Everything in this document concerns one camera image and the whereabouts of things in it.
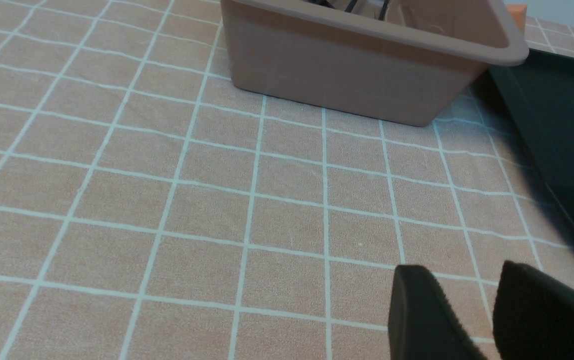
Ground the pink checkered tablecloth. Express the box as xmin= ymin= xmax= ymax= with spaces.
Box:
xmin=0 ymin=0 xmax=574 ymax=360

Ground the dark chopstick in bin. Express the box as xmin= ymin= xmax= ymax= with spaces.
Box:
xmin=344 ymin=0 xmax=358 ymax=13
xmin=377 ymin=0 xmax=390 ymax=21

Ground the orange cube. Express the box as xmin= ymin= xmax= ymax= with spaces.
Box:
xmin=505 ymin=3 xmax=527 ymax=34

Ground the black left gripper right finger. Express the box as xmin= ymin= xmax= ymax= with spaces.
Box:
xmin=493 ymin=260 xmax=574 ymax=360

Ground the brown plastic bin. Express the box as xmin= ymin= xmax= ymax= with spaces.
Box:
xmin=220 ymin=0 xmax=529 ymax=127

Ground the black rectangular tray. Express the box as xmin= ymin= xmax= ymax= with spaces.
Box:
xmin=488 ymin=49 xmax=574 ymax=239

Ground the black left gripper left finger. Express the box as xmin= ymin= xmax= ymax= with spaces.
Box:
xmin=388 ymin=265 xmax=486 ymax=360

